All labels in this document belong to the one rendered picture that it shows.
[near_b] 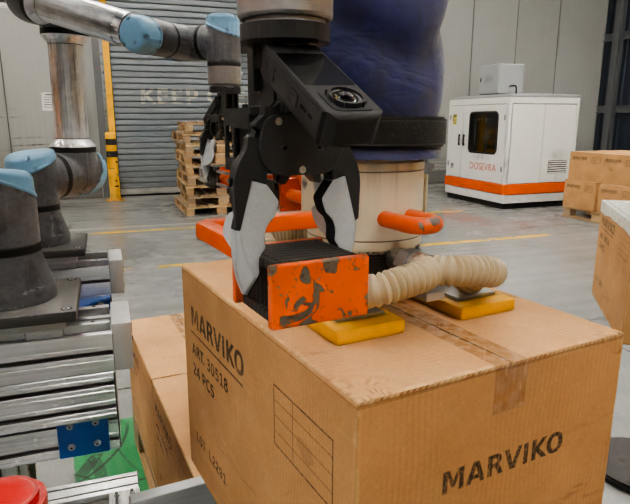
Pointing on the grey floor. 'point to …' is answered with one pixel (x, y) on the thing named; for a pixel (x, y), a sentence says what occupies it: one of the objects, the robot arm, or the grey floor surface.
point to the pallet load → (605, 180)
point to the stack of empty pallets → (218, 202)
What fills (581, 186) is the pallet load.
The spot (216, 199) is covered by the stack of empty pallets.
